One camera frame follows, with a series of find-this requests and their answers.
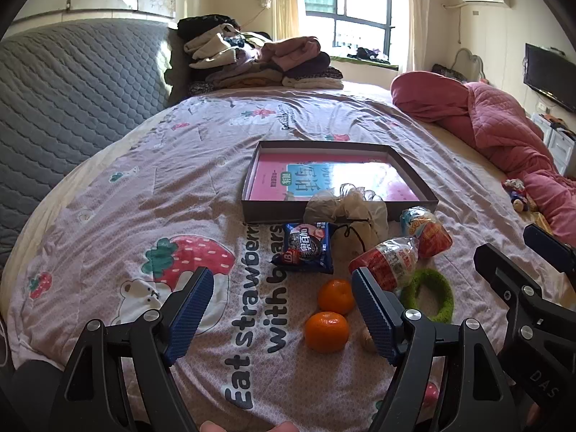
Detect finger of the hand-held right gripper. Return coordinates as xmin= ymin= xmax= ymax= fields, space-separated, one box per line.
xmin=473 ymin=243 xmax=545 ymax=325
xmin=523 ymin=224 xmax=576 ymax=275

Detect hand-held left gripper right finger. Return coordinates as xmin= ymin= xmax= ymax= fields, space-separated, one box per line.
xmin=351 ymin=267 xmax=518 ymax=432

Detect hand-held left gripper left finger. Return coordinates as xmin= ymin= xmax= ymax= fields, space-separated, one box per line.
xmin=49 ymin=266 xmax=214 ymax=432

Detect orange tangerine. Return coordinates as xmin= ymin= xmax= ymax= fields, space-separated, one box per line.
xmin=318 ymin=279 xmax=356 ymax=316
xmin=305 ymin=310 xmax=350 ymax=354

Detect red egg toy packet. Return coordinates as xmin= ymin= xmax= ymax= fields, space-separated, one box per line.
xmin=348 ymin=236 xmax=420 ymax=292

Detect green fuzzy scrunchie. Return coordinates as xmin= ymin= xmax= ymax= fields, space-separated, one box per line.
xmin=400 ymin=267 xmax=455 ymax=323

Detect white and red egg packet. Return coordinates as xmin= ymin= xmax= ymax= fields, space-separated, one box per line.
xmin=400 ymin=206 xmax=453 ymax=259

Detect blue snack packet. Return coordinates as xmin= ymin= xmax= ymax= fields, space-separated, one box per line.
xmin=270 ymin=221 xmax=334 ymax=275

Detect shallow grey cardboard box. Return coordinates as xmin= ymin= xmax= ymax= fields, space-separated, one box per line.
xmin=240 ymin=140 xmax=439 ymax=225

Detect person's left hand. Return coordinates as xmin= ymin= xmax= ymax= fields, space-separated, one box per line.
xmin=200 ymin=419 xmax=300 ymax=432

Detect yellow snack packet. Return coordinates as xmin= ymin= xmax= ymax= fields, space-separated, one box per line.
xmin=533 ymin=211 xmax=555 ymax=235

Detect white drawer cabinet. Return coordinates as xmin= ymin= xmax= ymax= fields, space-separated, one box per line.
xmin=531 ymin=112 xmax=576 ymax=176

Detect cream bed sheet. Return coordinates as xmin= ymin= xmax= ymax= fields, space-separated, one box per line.
xmin=418 ymin=119 xmax=541 ymax=230

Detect strawberry printed bed sheet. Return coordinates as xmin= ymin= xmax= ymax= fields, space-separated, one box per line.
xmin=9 ymin=82 xmax=563 ymax=432

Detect pink quilted blanket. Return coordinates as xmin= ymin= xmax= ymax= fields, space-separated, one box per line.
xmin=463 ymin=81 xmax=576 ymax=248

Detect pink and blue book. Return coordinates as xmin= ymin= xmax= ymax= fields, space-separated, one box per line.
xmin=249 ymin=152 xmax=419 ymax=201

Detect black flat television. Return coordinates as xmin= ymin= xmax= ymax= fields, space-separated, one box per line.
xmin=524 ymin=42 xmax=576 ymax=113

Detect pink pillow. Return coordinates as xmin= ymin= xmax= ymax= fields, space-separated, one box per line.
xmin=391 ymin=71 xmax=473 ymax=122

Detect dark patterned bag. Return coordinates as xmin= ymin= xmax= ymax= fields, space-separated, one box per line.
xmin=432 ymin=63 xmax=469 ymax=82

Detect grey quilted headboard cover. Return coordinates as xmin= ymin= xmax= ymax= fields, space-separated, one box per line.
xmin=0 ymin=20 xmax=181 ymax=253

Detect dark clothes on windowsill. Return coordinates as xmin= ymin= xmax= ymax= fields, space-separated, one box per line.
xmin=348 ymin=47 xmax=392 ymax=64

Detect pile of folded clothes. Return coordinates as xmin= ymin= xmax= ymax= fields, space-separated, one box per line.
xmin=177 ymin=15 xmax=345 ymax=97

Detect green windowsill cushion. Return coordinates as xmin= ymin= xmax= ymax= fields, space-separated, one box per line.
xmin=328 ymin=55 xmax=399 ymax=72

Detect plain cream curtain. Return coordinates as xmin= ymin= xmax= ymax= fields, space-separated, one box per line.
xmin=402 ymin=0 xmax=433 ymax=75

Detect dark framed window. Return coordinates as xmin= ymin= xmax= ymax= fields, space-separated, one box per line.
xmin=303 ymin=0 xmax=408 ymax=66

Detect cream curtain with tieback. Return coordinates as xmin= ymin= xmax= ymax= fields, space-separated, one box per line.
xmin=256 ymin=0 xmax=307 ymax=43

